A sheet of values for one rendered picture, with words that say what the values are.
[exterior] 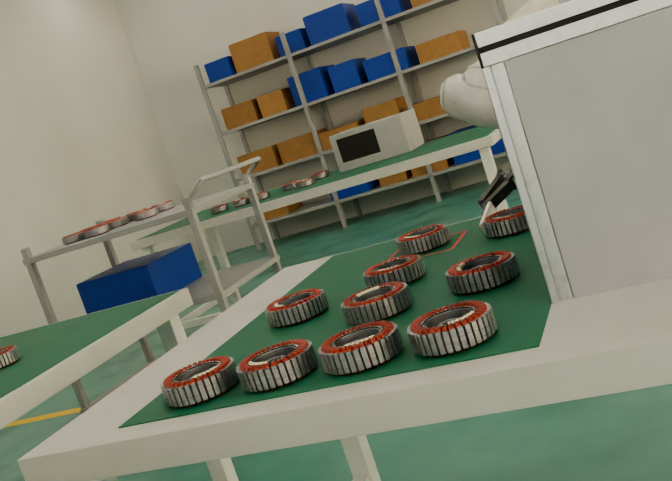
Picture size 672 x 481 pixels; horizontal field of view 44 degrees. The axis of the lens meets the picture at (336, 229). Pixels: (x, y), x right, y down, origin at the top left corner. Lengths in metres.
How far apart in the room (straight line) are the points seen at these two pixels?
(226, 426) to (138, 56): 8.72
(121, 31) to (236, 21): 1.37
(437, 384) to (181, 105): 8.61
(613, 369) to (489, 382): 0.13
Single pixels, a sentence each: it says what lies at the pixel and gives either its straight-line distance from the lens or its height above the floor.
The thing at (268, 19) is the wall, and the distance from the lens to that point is 8.96.
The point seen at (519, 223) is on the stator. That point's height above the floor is 0.77.
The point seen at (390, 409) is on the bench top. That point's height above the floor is 0.72.
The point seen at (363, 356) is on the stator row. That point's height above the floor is 0.77.
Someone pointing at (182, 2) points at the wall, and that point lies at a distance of 9.40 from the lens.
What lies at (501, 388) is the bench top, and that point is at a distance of 0.97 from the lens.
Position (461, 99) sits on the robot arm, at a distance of 1.88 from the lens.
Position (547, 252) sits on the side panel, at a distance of 1.13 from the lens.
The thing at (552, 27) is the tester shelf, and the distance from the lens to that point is 1.09.
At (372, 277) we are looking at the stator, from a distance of 1.49.
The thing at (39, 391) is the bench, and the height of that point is 0.72.
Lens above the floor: 1.07
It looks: 7 degrees down
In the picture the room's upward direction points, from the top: 18 degrees counter-clockwise
